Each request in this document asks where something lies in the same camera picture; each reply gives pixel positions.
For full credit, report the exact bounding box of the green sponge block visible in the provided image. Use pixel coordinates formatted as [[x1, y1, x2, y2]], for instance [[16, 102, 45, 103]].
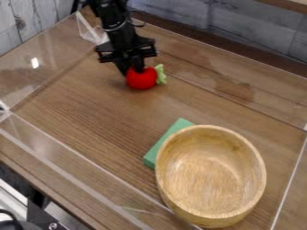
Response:
[[143, 117, 195, 171]]

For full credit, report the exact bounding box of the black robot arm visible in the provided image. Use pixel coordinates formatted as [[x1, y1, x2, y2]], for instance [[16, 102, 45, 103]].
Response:
[[88, 0, 158, 75]]

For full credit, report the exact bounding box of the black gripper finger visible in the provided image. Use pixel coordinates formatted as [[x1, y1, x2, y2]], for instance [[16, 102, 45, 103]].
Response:
[[114, 59, 131, 75], [132, 57, 146, 74]]

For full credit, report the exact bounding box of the black equipment with cable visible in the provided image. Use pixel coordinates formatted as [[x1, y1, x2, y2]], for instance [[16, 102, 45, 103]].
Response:
[[0, 201, 66, 230]]

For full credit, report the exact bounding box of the red plush fruit green leaf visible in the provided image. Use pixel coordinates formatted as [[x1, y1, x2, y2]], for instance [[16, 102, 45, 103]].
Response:
[[126, 64, 167, 90]]

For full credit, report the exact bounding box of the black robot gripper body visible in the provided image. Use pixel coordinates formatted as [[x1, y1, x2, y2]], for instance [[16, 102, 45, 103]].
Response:
[[95, 36, 158, 63]]

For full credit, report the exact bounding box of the light wooden bowl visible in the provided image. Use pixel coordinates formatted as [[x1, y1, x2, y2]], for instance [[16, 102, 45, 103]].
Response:
[[155, 125, 267, 228]]

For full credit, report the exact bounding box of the clear acrylic enclosure wall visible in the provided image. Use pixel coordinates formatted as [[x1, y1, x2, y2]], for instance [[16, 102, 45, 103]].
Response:
[[0, 11, 307, 230]]

